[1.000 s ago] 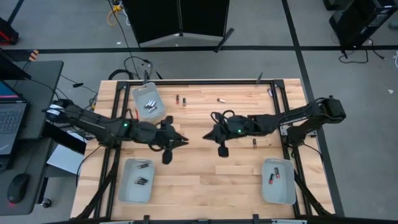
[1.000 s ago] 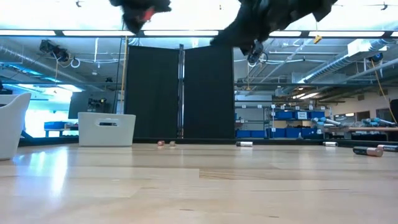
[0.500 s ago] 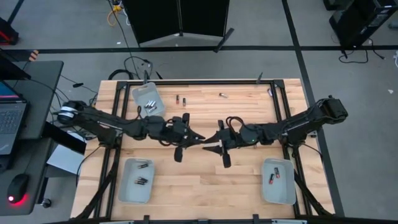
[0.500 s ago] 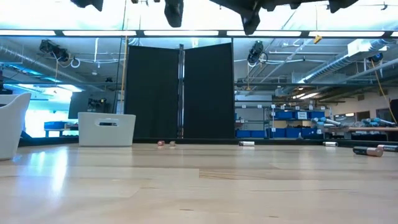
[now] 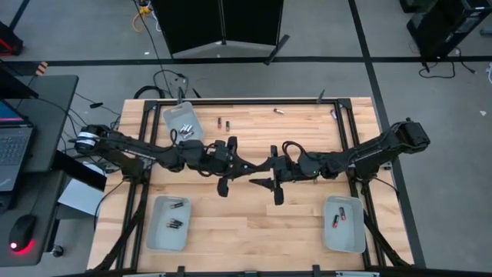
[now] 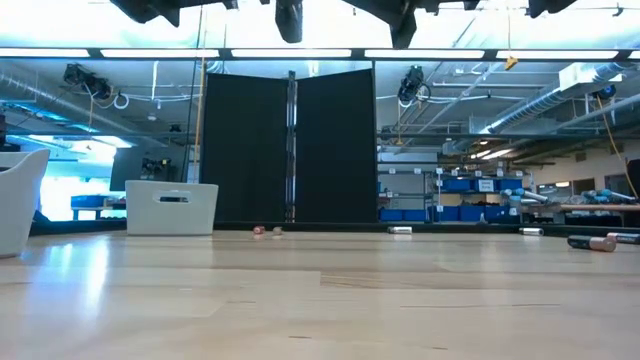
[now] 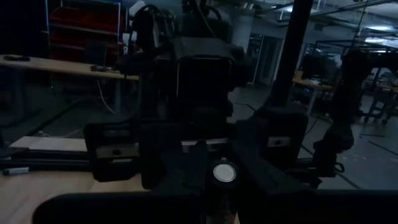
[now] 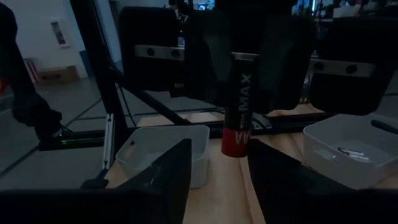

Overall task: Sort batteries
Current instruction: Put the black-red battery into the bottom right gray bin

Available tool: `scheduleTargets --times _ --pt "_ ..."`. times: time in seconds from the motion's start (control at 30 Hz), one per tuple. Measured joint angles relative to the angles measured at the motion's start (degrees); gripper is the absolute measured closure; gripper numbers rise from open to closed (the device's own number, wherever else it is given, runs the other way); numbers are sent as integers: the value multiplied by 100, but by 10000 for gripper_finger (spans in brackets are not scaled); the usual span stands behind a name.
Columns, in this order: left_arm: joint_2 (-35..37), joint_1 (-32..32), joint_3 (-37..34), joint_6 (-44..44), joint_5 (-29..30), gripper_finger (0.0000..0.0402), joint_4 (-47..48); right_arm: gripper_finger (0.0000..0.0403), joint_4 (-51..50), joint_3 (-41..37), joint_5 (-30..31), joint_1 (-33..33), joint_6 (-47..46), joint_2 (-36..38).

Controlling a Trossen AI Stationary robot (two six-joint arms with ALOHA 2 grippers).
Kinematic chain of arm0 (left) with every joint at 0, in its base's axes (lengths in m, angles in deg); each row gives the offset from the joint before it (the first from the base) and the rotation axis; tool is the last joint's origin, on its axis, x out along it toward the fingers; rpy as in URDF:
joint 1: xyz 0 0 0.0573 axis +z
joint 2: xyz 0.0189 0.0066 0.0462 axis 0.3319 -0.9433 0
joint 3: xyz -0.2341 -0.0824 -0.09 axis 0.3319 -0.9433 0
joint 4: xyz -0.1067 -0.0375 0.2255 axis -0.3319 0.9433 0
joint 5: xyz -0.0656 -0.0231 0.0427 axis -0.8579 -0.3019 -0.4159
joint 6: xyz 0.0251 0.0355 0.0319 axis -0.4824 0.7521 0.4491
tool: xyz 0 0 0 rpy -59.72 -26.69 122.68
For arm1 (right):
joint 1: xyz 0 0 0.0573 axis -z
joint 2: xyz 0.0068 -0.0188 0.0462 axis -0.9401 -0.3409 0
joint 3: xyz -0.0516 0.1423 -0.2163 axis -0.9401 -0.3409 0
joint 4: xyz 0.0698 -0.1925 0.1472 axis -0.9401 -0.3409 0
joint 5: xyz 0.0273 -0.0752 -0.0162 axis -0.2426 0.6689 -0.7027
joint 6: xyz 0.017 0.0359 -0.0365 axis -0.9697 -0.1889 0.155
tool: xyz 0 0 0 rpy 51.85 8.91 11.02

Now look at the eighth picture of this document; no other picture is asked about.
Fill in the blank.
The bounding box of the silver black MAX battery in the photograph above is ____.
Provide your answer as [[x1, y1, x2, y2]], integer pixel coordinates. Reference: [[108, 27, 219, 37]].
[[337, 146, 366, 156]]

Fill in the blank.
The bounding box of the silver black AA battery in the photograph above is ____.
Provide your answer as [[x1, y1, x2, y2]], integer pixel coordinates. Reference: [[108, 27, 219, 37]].
[[341, 152, 371, 163]]

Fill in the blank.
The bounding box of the light grey plastic bin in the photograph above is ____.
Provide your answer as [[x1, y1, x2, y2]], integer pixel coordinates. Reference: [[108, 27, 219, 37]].
[[303, 113, 398, 191], [115, 124, 211, 190]]

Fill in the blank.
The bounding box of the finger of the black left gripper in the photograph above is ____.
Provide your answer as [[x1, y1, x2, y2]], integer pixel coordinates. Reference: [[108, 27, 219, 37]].
[[253, 14, 318, 114], [185, 11, 236, 107]]

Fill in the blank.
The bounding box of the black aluminium table frame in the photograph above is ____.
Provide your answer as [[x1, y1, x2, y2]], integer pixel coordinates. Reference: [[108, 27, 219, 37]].
[[37, 0, 332, 190]]

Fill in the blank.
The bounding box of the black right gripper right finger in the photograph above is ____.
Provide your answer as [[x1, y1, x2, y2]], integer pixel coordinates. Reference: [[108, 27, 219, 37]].
[[247, 138, 368, 224]]

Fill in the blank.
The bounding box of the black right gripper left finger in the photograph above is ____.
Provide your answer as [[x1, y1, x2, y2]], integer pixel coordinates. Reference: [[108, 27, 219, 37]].
[[118, 138, 193, 224]]

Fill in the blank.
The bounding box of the black frame clamp lever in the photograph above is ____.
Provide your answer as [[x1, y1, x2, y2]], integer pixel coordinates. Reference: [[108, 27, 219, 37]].
[[369, 119, 398, 135]]

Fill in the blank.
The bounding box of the cardboard box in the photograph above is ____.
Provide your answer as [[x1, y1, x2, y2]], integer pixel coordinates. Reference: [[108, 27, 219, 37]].
[[36, 64, 79, 85]]

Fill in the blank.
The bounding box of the wall sign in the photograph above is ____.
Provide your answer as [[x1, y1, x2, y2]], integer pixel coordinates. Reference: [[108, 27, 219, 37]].
[[50, 19, 68, 48]]

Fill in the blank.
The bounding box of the red black MAX battery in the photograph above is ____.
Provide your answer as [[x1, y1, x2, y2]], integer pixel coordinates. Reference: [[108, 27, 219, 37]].
[[221, 58, 253, 159]]

